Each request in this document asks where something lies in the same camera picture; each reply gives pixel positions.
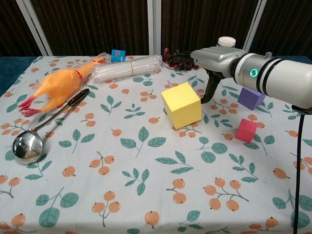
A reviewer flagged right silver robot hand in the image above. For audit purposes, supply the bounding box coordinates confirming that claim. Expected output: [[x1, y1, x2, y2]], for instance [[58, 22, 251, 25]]
[[174, 46, 247, 104]]

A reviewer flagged purple foam cube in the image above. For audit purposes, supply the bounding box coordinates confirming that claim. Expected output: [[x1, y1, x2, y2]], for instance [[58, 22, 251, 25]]
[[237, 87, 266, 111]]

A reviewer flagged large yellow foam cube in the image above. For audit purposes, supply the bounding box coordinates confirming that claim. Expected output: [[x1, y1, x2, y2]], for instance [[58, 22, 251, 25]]
[[161, 82, 202, 130]]

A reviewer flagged small pink foam cube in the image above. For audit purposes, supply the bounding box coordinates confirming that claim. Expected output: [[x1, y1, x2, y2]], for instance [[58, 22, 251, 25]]
[[234, 118, 258, 143]]

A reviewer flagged stack of white paper cups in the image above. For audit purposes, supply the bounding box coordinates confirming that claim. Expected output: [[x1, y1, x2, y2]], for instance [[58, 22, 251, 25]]
[[217, 36, 236, 48]]

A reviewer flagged dark brown screen panel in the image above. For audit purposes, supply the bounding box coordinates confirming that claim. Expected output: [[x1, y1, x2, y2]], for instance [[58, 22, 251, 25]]
[[24, 0, 155, 57], [243, 0, 312, 60], [0, 0, 47, 57], [154, 0, 263, 57]]

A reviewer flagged dark red grape bunch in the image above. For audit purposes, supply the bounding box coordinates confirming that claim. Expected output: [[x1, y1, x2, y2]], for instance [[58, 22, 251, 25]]
[[161, 47, 200, 72]]

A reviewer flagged bundle of clear straws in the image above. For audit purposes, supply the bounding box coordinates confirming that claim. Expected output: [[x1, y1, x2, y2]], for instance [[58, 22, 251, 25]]
[[91, 55, 163, 83]]

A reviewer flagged small blue box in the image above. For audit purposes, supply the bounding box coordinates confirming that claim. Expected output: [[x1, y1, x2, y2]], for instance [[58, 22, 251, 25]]
[[111, 49, 126, 62]]

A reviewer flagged floral fruit print tablecloth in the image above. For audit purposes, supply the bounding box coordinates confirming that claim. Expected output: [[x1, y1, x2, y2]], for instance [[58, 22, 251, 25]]
[[0, 55, 312, 234]]

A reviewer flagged orange rubber chicken toy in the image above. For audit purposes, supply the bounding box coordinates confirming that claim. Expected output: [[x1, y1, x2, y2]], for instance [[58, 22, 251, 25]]
[[19, 56, 107, 118]]

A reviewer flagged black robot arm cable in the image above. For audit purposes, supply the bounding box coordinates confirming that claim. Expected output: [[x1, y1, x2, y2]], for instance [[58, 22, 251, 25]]
[[291, 104, 306, 234]]

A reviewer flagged steel ladle with black handle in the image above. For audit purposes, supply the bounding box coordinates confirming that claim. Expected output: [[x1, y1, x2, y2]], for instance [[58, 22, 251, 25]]
[[12, 88, 91, 166]]

